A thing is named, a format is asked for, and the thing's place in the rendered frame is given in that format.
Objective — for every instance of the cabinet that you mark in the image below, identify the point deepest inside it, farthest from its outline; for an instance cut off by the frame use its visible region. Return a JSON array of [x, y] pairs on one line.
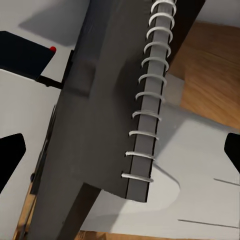
[[27, 213], [37, 184]]

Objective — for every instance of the desktop computer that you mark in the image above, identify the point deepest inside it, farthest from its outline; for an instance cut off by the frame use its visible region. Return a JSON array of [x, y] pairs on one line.
[[173, 90]]

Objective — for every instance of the monitor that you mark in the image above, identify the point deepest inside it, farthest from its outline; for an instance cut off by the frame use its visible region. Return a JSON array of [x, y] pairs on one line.
[[27, 59]]

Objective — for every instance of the desk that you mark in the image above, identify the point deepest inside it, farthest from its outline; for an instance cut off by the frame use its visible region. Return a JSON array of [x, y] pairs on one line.
[[195, 193]]

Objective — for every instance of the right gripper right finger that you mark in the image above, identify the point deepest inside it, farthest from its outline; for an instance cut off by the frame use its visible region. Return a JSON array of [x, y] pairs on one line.
[[232, 149]]

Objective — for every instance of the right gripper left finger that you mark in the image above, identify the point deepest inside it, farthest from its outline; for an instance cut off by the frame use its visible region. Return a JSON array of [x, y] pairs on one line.
[[12, 150]]

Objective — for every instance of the swivel chair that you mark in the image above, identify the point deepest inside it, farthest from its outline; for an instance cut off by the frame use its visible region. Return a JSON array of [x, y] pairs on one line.
[[25, 234]]

